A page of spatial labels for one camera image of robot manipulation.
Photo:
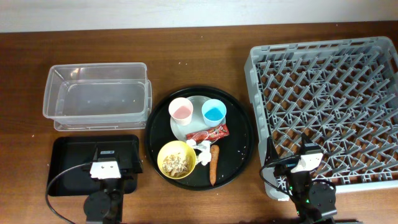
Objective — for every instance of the food scraps pile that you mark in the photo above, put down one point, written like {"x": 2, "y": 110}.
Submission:
{"x": 176, "y": 165}

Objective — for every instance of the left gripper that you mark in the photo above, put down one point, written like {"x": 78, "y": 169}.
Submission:
{"x": 134, "y": 162}

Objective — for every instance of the yellow bowl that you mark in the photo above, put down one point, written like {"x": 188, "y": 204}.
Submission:
{"x": 175, "y": 147}

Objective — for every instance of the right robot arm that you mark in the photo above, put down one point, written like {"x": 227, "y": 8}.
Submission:
{"x": 314, "y": 199}

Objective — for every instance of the orange carrot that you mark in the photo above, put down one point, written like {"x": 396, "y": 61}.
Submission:
{"x": 214, "y": 150}

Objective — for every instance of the grey dishwasher rack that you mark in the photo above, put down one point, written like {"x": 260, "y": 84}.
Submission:
{"x": 342, "y": 94}

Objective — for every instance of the red snack wrapper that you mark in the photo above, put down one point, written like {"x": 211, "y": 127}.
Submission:
{"x": 212, "y": 134}

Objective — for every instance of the blue cup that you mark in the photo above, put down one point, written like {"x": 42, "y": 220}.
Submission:
{"x": 214, "y": 112}

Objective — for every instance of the black rectangular tray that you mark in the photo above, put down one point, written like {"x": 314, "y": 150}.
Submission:
{"x": 68, "y": 152}

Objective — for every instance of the pink cup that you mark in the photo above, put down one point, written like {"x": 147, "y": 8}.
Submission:
{"x": 181, "y": 111}

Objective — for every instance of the clear plastic storage bin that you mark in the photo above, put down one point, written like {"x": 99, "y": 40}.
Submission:
{"x": 98, "y": 96}

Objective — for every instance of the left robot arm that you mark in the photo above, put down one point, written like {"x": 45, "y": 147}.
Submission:
{"x": 106, "y": 204}

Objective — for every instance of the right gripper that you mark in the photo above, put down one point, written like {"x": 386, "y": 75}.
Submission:
{"x": 272, "y": 154}

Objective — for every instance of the white tissue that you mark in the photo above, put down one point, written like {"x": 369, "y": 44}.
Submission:
{"x": 204, "y": 156}

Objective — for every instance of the black round tray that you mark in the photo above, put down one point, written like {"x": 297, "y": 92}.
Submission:
{"x": 235, "y": 149}

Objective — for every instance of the light grey plate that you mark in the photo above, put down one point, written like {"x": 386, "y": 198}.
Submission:
{"x": 197, "y": 123}

